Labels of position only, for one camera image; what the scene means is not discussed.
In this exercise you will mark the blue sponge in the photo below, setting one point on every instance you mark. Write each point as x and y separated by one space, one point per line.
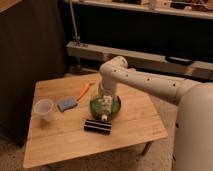
67 104

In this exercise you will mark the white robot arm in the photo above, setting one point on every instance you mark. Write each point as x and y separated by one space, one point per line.
193 143

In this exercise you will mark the long grey case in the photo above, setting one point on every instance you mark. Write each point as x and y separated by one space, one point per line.
145 61

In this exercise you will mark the orange carrot toy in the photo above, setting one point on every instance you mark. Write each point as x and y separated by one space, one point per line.
84 90

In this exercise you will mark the black case handle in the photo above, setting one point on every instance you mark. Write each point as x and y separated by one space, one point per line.
179 61

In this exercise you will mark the wooden folding table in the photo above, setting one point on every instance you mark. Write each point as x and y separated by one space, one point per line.
74 133

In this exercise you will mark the black whiteboard eraser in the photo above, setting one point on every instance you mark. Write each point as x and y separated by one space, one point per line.
97 126

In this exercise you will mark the wooden shelf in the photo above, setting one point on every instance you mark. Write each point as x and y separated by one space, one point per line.
150 7

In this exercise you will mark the green plate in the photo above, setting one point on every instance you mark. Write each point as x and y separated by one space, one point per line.
95 107

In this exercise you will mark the translucent white cup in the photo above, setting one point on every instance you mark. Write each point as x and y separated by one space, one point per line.
44 109

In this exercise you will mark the metal stand pole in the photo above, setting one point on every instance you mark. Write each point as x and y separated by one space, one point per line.
76 35

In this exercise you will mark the white glue bottle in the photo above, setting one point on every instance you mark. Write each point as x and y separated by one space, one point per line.
106 107

